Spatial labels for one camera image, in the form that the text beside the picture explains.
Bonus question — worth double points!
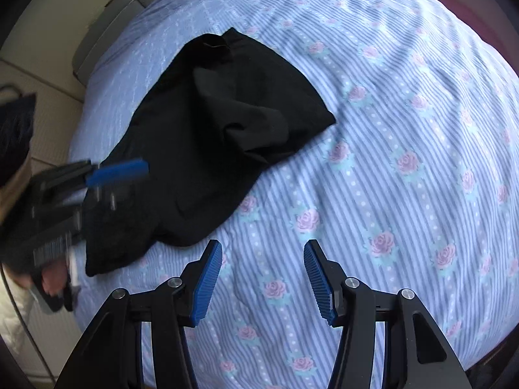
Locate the black pants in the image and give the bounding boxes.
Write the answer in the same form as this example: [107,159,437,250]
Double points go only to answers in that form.
[84,29,335,277]

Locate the person's left hand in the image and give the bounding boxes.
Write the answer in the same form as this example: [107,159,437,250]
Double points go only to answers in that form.
[11,259,68,297]

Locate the blue floral striped bedsheet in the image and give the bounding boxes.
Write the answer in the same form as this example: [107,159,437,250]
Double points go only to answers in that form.
[70,0,518,388]

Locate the pink cloth beside bed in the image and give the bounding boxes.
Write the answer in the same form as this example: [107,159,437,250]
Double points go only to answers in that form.
[389,0,519,62]

